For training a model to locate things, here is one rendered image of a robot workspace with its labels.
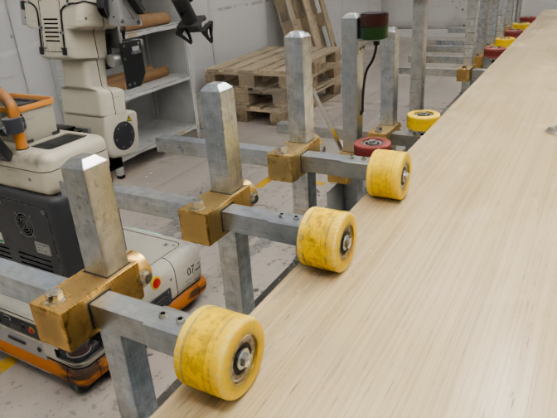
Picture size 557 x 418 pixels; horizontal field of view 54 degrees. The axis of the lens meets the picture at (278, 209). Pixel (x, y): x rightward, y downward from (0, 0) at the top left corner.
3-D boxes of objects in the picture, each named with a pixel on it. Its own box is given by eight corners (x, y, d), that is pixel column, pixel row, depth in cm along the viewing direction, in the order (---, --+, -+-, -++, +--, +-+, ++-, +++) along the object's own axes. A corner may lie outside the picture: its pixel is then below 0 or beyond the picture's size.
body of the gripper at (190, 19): (185, 20, 211) (176, 3, 205) (207, 19, 206) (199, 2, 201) (177, 31, 208) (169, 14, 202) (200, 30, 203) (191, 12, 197)
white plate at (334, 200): (326, 231, 127) (324, 191, 123) (366, 190, 147) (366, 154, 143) (328, 232, 127) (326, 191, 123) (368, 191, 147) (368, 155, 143)
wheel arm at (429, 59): (407, 64, 257) (407, 55, 256) (409, 62, 260) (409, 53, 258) (506, 67, 237) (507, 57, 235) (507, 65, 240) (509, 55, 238)
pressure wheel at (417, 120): (416, 162, 137) (418, 118, 132) (399, 153, 144) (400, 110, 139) (443, 157, 139) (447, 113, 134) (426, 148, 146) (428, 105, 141)
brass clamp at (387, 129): (365, 150, 143) (365, 132, 141) (382, 135, 154) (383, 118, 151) (388, 153, 140) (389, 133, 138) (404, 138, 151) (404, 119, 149)
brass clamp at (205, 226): (178, 240, 80) (173, 208, 78) (230, 204, 90) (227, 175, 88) (213, 248, 77) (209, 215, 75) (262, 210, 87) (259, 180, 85)
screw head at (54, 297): (40, 303, 58) (37, 294, 57) (56, 293, 59) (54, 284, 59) (54, 308, 57) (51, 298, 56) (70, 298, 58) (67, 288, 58)
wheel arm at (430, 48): (422, 53, 277) (423, 45, 275) (423, 52, 279) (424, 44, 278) (515, 55, 257) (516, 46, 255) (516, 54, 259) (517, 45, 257)
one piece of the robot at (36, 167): (86, 345, 180) (21, 90, 145) (-15, 304, 206) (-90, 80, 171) (156, 294, 206) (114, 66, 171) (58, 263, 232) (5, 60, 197)
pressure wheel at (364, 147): (348, 193, 122) (347, 143, 118) (361, 180, 129) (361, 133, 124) (383, 198, 119) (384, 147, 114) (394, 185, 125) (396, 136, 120)
